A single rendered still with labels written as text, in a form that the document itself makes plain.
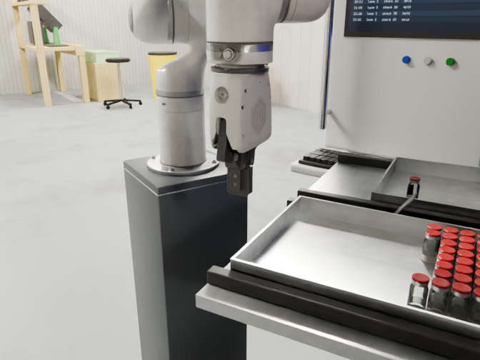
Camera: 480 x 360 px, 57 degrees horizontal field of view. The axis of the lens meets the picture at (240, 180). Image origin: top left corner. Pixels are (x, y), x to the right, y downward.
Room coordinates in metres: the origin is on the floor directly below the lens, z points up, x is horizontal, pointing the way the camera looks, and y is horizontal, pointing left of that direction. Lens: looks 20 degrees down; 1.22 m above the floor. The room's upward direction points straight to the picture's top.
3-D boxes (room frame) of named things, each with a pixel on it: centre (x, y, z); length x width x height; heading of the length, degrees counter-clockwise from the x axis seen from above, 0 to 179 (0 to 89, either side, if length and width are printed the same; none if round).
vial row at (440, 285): (0.52, -0.28, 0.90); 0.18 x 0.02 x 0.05; 152
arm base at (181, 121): (1.11, 0.15, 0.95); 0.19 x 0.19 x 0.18
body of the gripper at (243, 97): (0.58, 0.00, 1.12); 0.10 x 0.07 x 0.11; 152
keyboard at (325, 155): (1.23, -0.38, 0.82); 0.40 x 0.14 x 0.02; 54
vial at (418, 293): (0.46, -0.22, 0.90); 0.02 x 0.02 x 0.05
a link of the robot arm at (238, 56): (0.58, 0.00, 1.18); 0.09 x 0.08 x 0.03; 152
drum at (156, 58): (7.29, 1.23, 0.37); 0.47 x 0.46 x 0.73; 121
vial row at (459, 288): (0.51, -0.29, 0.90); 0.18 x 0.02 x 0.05; 152
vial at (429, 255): (0.58, -0.28, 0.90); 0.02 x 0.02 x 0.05
